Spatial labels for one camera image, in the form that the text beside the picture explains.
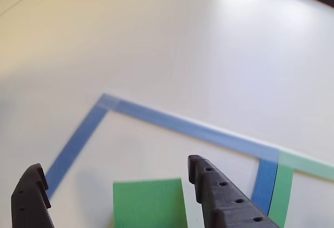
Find green cube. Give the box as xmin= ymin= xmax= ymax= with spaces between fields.
xmin=112 ymin=177 xmax=188 ymax=228

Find green tape square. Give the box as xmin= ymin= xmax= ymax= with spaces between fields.
xmin=268 ymin=149 xmax=334 ymax=228

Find blue tape square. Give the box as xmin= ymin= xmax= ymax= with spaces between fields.
xmin=44 ymin=93 xmax=280 ymax=217

